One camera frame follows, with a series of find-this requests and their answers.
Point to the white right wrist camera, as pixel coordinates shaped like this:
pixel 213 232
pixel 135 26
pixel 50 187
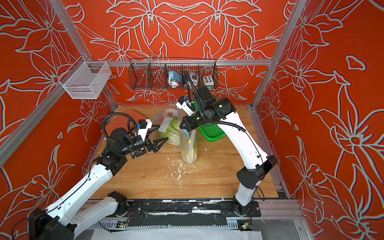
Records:
pixel 186 105

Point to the black wire wall basket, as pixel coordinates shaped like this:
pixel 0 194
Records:
pixel 157 73

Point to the chinese cabbage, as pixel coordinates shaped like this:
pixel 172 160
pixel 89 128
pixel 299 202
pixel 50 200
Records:
pixel 190 150

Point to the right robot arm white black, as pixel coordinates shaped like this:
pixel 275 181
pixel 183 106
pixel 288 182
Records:
pixel 202 108

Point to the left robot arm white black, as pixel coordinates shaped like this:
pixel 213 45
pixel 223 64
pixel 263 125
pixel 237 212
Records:
pixel 63 220

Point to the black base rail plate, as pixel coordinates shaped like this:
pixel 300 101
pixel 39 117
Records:
pixel 180 213

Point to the clear acrylic wall bin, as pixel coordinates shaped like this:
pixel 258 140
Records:
pixel 85 80

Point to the orange plastic tool case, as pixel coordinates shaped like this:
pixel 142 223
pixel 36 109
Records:
pixel 121 121

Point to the white tape roll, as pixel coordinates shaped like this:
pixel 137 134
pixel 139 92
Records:
pixel 170 113

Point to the white round dial device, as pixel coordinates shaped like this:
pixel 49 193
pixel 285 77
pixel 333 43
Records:
pixel 194 77

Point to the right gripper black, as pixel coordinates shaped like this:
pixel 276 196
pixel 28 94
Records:
pixel 190 126

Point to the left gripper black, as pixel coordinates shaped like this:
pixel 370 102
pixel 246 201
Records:
pixel 154 147

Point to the green plastic basket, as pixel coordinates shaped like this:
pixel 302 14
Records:
pixel 212 133

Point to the blue white device in basket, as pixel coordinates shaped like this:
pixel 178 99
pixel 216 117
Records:
pixel 175 79

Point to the white button box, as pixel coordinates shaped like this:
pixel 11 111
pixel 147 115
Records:
pixel 208 81

